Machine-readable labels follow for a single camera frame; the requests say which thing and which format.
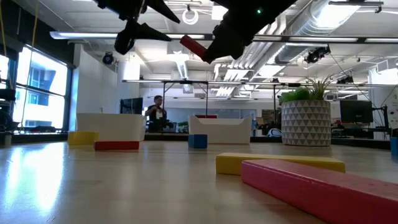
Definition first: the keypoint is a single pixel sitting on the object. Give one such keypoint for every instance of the long ceiling light bar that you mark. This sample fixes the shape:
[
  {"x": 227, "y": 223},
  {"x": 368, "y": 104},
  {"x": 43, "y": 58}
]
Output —
[{"x": 93, "y": 35}]

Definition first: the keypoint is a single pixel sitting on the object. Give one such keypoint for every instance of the red background object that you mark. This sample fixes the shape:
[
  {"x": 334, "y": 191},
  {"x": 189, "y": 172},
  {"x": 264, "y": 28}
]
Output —
[{"x": 206, "y": 116}]

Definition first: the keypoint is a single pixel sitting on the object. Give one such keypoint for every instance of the blue white rounded object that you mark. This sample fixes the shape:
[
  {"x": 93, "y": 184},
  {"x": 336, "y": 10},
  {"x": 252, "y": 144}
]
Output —
[{"x": 274, "y": 132}]

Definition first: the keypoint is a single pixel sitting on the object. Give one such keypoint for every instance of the dark equipment beside window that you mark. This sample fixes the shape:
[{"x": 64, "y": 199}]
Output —
[{"x": 7, "y": 94}]

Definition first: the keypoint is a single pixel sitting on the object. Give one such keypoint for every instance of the black background rig frame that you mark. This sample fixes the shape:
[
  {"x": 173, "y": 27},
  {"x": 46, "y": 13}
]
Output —
[{"x": 163, "y": 102}]

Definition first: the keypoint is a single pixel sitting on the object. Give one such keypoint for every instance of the person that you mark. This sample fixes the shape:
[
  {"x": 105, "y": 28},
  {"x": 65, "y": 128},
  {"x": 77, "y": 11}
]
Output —
[{"x": 156, "y": 116}]

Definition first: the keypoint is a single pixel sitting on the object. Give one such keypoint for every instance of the red rectangular block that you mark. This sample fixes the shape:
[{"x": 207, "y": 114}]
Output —
[
  {"x": 311, "y": 186},
  {"x": 116, "y": 145},
  {"x": 192, "y": 46}
]

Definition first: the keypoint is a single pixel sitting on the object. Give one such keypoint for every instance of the yellow arch block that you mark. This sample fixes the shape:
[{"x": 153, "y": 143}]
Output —
[{"x": 82, "y": 138}]

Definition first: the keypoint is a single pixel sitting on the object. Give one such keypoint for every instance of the black monitor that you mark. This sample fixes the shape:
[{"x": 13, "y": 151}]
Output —
[
  {"x": 131, "y": 105},
  {"x": 356, "y": 111}
]

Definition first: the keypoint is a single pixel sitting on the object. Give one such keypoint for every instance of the black aluminium table frame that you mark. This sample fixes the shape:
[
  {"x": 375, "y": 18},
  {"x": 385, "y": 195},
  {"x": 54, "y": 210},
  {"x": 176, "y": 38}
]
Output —
[{"x": 174, "y": 137}]

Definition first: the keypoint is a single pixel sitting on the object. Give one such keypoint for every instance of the large window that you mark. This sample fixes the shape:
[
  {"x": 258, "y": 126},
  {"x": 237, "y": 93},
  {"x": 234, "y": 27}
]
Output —
[{"x": 46, "y": 93}]

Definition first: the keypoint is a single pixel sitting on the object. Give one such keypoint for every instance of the potted succulent patterned pot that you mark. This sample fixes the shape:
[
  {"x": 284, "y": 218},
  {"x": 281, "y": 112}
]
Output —
[{"x": 306, "y": 123}]

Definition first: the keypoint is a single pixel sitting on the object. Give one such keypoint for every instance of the white plastic bin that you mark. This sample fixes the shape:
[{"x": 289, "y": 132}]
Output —
[
  {"x": 217, "y": 132},
  {"x": 112, "y": 126}
]

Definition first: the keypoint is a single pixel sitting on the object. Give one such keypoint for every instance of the blue cube block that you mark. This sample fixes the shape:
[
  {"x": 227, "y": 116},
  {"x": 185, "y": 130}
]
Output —
[{"x": 394, "y": 146}]

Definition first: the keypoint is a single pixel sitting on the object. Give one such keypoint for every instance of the black overhead camera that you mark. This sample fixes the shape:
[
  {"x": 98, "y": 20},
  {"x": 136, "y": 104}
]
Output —
[
  {"x": 108, "y": 58},
  {"x": 315, "y": 55},
  {"x": 345, "y": 80}
]

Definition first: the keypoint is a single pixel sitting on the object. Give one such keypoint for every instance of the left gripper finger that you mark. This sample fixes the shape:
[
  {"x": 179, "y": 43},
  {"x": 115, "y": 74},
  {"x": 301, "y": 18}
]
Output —
[
  {"x": 130, "y": 34},
  {"x": 160, "y": 7}
]

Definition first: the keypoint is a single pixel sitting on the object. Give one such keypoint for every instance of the blue rectangular block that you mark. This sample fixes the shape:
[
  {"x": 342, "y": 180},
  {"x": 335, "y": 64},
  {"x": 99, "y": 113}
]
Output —
[{"x": 197, "y": 141}]

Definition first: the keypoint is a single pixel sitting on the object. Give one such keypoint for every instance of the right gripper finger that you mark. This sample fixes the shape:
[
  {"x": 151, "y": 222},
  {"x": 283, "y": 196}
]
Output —
[
  {"x": 227, "y": 48},
  {"x": 224, "y": 29}
]

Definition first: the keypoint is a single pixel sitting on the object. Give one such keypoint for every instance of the silver ventilation duct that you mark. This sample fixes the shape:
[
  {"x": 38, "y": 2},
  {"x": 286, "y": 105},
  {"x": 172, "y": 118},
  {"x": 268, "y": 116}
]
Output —
[{"x": 311, "y": 25}]

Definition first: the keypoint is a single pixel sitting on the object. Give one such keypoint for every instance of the long yellow block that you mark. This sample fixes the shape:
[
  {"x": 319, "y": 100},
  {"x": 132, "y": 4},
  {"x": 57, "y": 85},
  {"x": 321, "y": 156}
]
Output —
[{"x": 236, "y": 163}]

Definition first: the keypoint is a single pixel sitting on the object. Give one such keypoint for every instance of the background desk with equipment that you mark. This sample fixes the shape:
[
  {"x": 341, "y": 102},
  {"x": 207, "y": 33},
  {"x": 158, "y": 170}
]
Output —
[{"x": 357, "y": 132}]

